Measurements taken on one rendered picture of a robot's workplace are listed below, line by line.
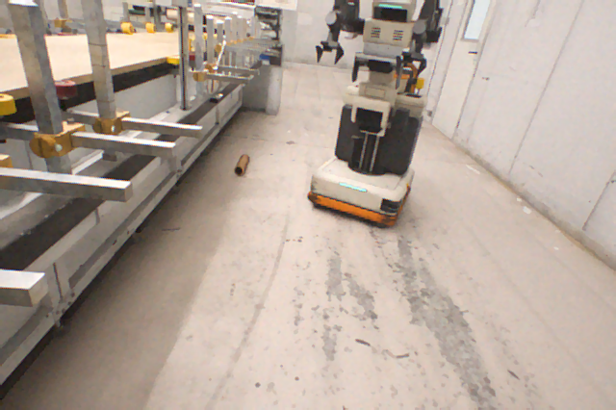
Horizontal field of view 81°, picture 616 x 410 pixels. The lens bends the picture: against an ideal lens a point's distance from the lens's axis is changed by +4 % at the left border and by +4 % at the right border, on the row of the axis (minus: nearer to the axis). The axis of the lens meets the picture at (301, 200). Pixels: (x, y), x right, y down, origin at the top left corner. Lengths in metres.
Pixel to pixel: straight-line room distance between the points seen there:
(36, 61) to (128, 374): 1.02
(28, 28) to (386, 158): 2.09
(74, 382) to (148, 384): 0.23
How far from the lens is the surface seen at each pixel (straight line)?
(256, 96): 5.11
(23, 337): 1.50
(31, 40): 0.98
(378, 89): 2.23
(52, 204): 1.03
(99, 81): 1.21
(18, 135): 1.12
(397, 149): 2.54
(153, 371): 1.49
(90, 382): 1.52
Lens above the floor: 1.15
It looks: 26 degrees down
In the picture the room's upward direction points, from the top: 7 degrees clockwise
